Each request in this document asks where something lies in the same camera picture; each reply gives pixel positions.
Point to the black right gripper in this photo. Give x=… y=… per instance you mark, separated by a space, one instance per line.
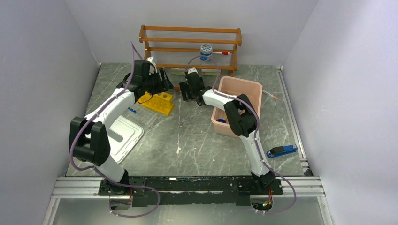
x=184 y=87

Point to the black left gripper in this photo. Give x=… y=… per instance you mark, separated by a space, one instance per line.
x=164 y=85

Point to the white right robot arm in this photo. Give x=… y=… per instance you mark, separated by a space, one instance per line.
x=242 y=119

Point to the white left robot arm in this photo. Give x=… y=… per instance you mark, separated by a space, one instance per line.
x=89 y=145

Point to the white box left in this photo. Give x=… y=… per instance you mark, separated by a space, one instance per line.
x=178 y=71

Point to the white box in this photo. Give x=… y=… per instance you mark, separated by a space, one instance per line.
x=210 y=72
x=178 y=71

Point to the yellow test tube rack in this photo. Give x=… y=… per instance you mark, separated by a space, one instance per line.
x=160 y=103

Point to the white box right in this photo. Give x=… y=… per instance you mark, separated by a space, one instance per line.
x=210 y=72

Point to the wooden shelf rack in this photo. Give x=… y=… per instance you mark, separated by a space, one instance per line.
x=174 y=47

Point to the blue white jar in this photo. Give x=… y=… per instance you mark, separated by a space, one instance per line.
x=206 y=51

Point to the white plastic lid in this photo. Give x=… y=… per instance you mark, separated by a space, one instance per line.
x=123 y=137

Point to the pink plastic bin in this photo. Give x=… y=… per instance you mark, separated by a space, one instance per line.
x=236 y=86

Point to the glass rod orange tip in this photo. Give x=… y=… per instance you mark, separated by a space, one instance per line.
x=269 y=94

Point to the blue stapler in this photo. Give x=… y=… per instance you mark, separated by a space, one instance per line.
x=281 y=151

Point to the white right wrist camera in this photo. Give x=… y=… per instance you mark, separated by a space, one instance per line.
x=192 y=70

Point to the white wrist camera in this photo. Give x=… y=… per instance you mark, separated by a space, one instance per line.
x=192 y=70
x=152 y=68

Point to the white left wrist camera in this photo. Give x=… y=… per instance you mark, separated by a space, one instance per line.
x=152 y=68

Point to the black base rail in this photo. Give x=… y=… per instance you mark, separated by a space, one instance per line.
x=149 y=191

